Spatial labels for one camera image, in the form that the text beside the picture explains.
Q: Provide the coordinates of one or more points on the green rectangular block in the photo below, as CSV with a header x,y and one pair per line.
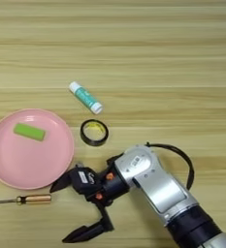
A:
x,y
29,132

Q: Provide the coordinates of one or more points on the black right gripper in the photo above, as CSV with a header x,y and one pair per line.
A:
x,y
112,187

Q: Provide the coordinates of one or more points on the teal white glue stick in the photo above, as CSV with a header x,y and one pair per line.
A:
x,y
85,97

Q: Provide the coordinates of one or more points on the small black white-labelled box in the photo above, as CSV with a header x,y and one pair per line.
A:
x,y
83,179

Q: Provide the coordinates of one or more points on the pink round plate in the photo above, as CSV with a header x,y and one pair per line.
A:
x,y
27,161

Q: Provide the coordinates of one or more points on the black tape roll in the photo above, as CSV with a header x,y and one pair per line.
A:
x,y
82,133

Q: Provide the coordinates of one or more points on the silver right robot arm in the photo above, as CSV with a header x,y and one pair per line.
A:
x,y
163,190

